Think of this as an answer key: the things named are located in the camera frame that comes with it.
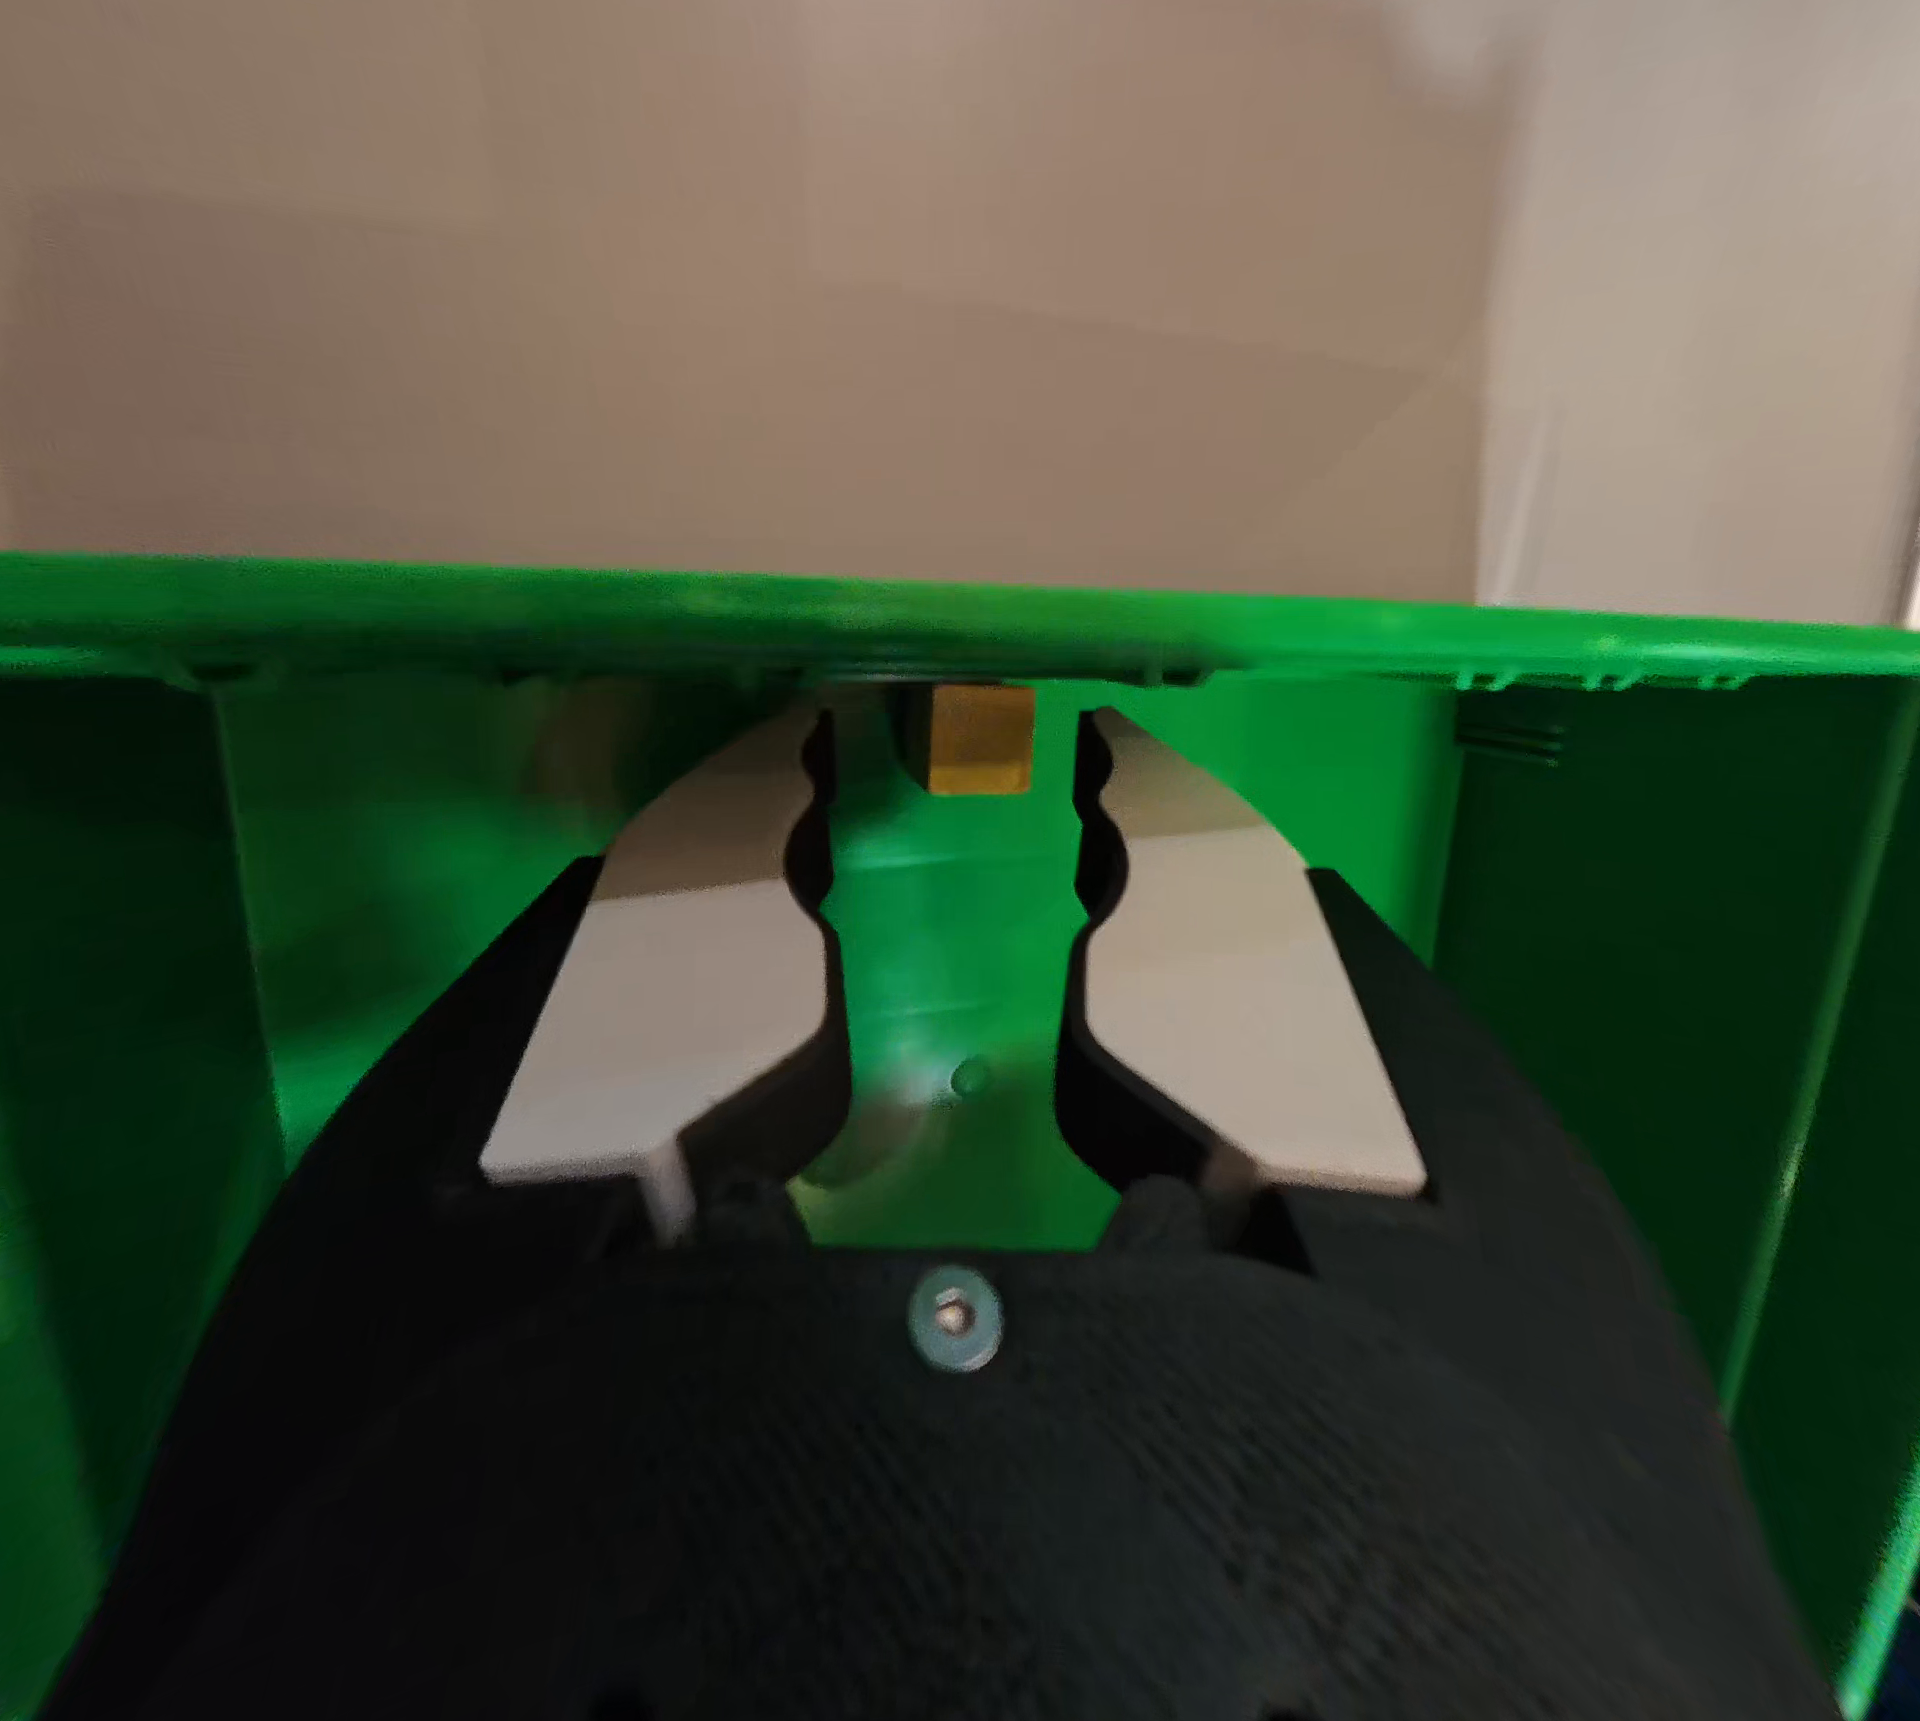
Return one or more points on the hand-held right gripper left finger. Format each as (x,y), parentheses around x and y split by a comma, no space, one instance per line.
(660,1001)

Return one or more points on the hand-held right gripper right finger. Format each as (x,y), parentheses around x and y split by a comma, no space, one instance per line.
(1244,1001)

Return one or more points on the small yellow cube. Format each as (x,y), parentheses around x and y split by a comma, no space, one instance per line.
(983,740)

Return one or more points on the green plastic bin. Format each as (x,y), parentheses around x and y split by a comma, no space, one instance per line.
(1650,1001)

